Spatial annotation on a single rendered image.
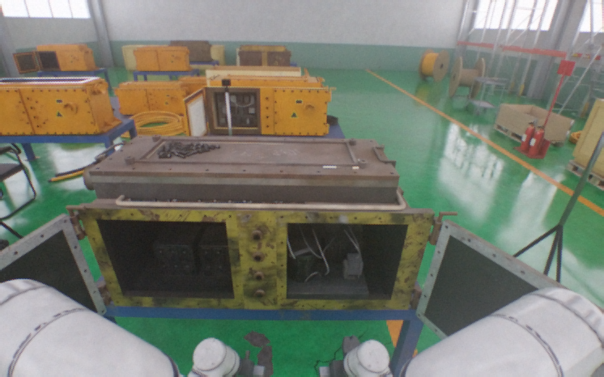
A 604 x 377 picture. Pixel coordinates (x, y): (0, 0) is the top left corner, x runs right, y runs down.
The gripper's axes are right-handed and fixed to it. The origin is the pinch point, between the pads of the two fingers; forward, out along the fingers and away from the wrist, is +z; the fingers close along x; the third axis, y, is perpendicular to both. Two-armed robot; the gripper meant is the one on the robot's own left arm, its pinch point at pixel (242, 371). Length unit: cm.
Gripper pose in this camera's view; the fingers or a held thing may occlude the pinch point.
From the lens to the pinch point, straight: 130.4
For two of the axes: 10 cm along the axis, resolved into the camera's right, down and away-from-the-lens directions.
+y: 1.1, -7.8, 6.2
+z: 1.4, 6.3, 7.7
